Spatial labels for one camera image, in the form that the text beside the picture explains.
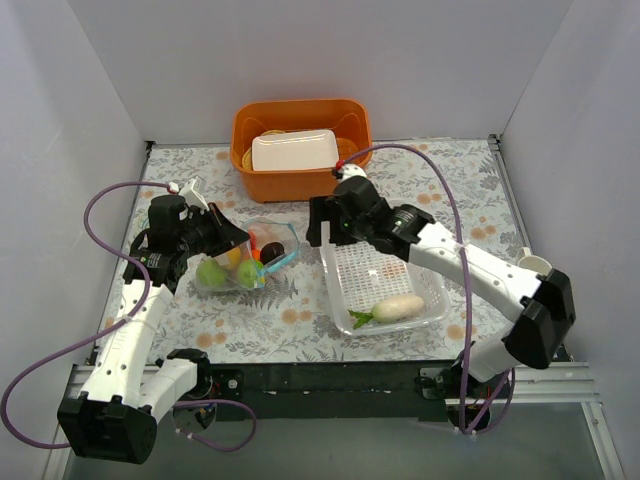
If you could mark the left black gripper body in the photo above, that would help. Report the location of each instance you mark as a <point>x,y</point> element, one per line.
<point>220,232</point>

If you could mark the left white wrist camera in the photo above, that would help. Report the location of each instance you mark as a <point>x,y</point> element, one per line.
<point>191,191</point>

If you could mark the yellow plate in tub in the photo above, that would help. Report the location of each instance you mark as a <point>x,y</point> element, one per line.
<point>246,161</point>

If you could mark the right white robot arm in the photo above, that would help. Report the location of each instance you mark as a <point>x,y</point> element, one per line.
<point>539,306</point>

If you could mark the white rectangular dish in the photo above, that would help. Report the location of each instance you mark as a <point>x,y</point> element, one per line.
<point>297,150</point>

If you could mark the green lime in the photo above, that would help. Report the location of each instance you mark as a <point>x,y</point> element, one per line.
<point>247,273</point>

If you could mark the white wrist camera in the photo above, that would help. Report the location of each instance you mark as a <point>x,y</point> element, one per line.
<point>191,191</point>
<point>350,170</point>

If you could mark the orange plastic tub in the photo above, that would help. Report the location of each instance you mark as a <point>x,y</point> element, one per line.
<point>346,118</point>

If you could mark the green apple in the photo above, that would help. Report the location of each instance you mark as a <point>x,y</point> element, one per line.
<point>210,274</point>

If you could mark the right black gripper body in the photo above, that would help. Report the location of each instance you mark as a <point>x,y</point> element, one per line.
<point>324,220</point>

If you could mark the yellow mango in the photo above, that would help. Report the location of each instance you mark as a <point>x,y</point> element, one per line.
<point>230,259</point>

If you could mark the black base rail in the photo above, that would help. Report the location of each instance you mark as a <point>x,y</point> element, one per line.
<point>326,390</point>

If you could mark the peach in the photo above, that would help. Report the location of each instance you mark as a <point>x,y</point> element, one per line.
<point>262,233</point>

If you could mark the white plastic basket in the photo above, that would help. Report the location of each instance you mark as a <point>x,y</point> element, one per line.
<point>358,277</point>

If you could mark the white radish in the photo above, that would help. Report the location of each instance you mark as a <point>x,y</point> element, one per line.
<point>390,310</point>

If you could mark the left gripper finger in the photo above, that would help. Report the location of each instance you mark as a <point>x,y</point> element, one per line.
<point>221,246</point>
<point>226,229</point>

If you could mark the dark purple mangosteen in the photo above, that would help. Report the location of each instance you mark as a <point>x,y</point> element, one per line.
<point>271,252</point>

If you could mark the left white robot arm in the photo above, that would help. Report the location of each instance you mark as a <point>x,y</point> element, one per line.
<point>115,415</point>

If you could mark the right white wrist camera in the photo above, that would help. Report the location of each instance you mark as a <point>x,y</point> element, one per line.
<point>350,170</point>

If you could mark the clear zip top bag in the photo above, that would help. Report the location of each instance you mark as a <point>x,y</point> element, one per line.
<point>291,243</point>

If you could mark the white cup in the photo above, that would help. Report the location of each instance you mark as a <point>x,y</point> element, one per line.
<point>525,259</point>

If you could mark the floral table mat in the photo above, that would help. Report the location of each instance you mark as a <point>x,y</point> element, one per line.
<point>289,320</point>

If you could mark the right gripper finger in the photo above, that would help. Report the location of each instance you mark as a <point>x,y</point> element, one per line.
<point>320,210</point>
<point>344,230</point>

